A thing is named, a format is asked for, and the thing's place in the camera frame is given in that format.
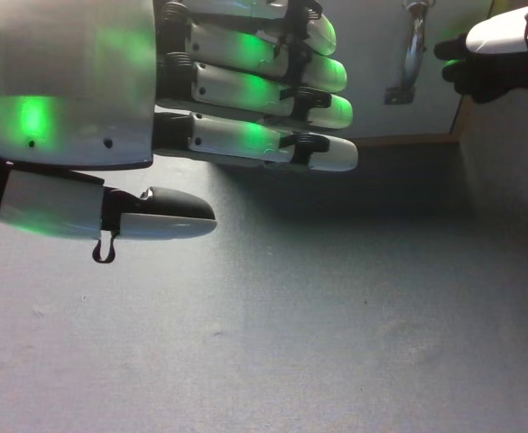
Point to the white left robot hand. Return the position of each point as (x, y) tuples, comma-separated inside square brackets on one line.
[(65, 67)]

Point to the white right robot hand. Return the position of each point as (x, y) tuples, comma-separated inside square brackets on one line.
[(507, 31)]

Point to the white cabinet door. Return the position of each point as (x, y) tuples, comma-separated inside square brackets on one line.
[(367, 45)]

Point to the grey table cloth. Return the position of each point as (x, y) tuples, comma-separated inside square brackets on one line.
[(263, 338)]

